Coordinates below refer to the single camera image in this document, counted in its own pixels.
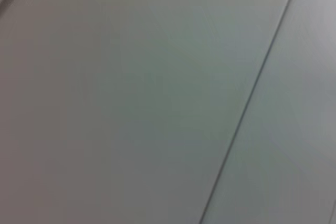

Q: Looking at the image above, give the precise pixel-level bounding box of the white partition wall panel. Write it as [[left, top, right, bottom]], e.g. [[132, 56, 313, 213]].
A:
[[201, 0, 336, 224], [0, 0, 302, 224]]

